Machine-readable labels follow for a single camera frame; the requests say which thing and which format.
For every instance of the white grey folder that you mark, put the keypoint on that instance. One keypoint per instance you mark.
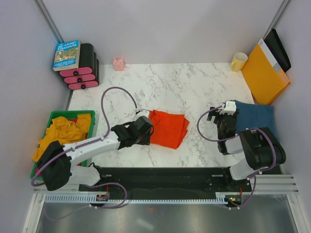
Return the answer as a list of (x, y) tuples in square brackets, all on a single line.
[(269, 56)]

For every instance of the aluminium frame post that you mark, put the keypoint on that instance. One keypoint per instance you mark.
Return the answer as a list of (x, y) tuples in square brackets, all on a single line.
[(49, 20), (278, 15)]

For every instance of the orange folder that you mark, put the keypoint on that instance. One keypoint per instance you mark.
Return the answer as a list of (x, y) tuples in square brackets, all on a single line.
[(264, 83)]

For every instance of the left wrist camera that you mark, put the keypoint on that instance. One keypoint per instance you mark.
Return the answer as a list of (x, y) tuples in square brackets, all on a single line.
[(143, 112)]

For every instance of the grey slotted cable duct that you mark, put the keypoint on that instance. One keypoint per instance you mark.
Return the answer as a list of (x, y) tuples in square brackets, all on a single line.
[(96, 199)]

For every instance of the black folder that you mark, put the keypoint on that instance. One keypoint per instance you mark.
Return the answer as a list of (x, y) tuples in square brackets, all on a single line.
[(275, 46)]

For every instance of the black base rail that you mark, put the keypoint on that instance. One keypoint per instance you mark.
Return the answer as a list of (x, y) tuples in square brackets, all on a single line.
[(166, 182)]

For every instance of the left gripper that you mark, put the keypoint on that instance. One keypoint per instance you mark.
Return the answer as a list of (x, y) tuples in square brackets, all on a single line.
[(146, 140)]

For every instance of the yellow t-shirt in bin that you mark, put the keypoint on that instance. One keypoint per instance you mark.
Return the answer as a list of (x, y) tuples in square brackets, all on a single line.
[(65, 131)]

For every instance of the orange t-shirt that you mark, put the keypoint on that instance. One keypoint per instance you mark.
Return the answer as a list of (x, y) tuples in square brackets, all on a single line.
[(169, 129)]

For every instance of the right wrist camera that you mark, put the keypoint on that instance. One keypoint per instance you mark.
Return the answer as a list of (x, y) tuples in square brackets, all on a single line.
[(229, 108)]

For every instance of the folded blue t-shirt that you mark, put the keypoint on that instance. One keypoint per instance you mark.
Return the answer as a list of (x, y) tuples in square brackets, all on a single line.
[(255, 116)]

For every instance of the green plastic bin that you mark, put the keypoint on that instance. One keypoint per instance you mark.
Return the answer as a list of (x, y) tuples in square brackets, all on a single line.
[(70, 115)]

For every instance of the small pink box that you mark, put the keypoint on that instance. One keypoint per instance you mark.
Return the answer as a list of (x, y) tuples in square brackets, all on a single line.
[(118, 64)]

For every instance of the yellow mug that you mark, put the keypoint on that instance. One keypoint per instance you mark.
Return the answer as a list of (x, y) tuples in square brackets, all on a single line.
[(238, 61)]

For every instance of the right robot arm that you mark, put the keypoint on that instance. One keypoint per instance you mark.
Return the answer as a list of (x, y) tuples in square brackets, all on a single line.
[(246, 130)]

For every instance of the blue treehouse paperback book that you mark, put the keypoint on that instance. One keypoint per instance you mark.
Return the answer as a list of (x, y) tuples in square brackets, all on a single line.
[(67, 55)]

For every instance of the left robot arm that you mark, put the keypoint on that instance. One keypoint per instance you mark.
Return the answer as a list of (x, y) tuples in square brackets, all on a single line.
[(57, 163)]

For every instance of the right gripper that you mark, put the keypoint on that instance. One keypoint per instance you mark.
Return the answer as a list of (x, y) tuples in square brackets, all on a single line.
[(216, 113)]

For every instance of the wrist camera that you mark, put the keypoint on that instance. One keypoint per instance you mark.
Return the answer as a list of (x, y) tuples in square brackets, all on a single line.
[(229, 108), (143, 112)]

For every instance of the right aluminium frame post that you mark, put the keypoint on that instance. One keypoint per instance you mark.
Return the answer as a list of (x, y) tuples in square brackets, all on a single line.
[(278, 15)]

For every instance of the left aluminium frame post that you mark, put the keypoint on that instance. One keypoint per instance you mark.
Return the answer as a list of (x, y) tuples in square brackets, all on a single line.
[(49, 20)]

